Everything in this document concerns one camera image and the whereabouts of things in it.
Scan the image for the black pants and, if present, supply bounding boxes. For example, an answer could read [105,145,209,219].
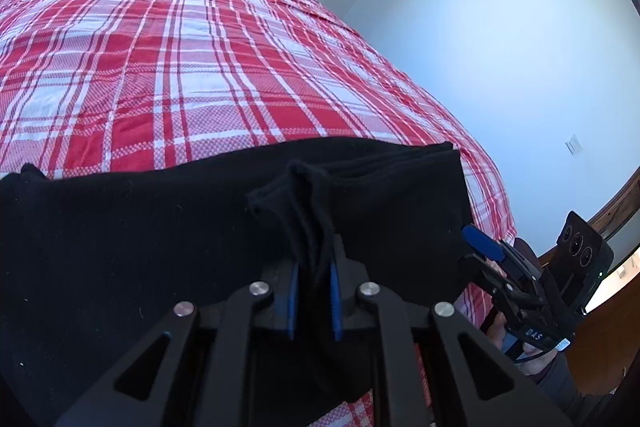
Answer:
[0,137,476,427]

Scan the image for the wooden door frame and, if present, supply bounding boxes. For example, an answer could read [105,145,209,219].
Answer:
[587,167,640,238]

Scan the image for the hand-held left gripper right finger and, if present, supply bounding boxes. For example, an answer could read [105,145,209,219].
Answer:
[327,234,573,427]

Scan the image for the person's right hand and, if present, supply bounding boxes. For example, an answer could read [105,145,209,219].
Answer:
[484,312,556,378]

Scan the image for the red plaid bedspread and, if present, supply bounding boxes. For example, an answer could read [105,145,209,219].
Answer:
[0,0,518,427]

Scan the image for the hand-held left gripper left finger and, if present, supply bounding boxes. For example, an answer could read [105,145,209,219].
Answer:
[55,257,301,427]

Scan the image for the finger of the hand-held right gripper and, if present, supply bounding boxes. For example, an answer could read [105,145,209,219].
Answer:
[461,225,545,282]
[459,254,532,305]

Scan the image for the person's right forearm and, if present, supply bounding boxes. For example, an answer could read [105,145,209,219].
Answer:
[537,349,618,415]

